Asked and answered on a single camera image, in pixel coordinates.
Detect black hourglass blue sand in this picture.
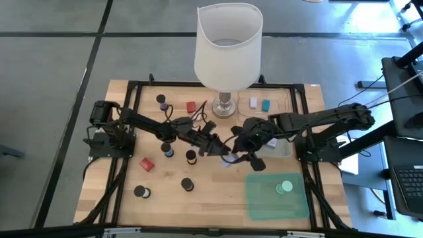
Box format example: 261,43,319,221
160,141,175,158

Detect black hourglass purple sand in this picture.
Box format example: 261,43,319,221
155,94,170,112

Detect black hourglass red sand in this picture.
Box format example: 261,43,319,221
180,177,195,192

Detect table lamp white shade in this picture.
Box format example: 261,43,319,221
194,2,264,119

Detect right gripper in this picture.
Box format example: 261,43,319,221
231,118,275,172

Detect mint green hourglass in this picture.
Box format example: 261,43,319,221
275,180,294,195

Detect white box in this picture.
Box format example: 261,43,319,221
336,134,360,176

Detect black laptop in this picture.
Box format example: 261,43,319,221
384,134,423,219

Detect small clear container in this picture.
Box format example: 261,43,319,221
254,132,294,159

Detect black aluminium table frame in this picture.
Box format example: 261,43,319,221
74,74,353,232

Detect grey chair leg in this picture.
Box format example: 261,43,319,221
0,143,26,159

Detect black computer mouse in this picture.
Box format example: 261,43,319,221
404,111,423,130

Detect black side stand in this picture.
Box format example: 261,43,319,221
340,41,423,159

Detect clear plastic tray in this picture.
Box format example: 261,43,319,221
236,86,291,126

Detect green translucent tray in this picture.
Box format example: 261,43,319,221
245,173,311,221

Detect black front crossbar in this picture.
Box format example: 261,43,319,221
0,223,423,238

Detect grey floor bar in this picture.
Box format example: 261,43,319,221
357,80,387,89

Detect black hourglass orange sand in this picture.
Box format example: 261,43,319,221
185,149,198,165

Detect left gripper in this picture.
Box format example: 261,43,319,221
180,117,232,158

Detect black floor cable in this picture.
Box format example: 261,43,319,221
327,74,386,114

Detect black hourglass white sand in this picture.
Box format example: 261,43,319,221
133,184,151,199

